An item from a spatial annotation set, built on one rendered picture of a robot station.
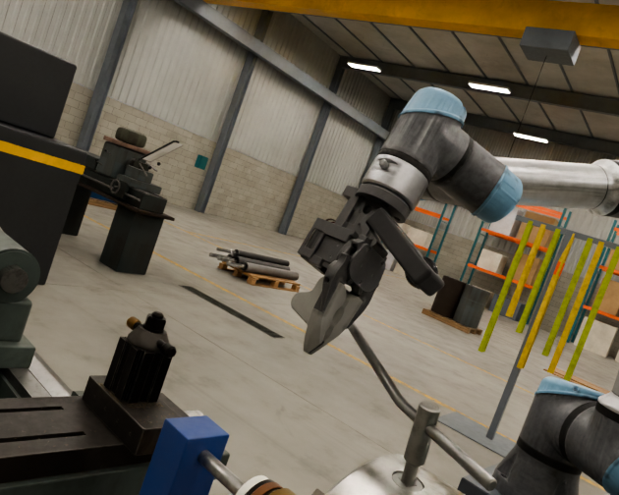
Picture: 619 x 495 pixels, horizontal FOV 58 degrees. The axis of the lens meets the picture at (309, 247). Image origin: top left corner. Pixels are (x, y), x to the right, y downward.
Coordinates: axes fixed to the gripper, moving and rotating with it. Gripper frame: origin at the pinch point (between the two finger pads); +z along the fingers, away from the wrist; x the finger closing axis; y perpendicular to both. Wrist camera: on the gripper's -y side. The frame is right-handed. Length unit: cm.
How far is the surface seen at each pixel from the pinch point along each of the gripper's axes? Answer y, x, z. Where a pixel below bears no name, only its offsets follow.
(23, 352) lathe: 89, -22, 36
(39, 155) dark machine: 440, -149, -23
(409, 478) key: -15.9, -3.2, 6.8
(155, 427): 33.1, -17.7, 25.6
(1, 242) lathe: 97, -7, 16
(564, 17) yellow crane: 421, -763, -749
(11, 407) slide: 52, -4, 35
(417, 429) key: -15.3, -0.5, 2.2
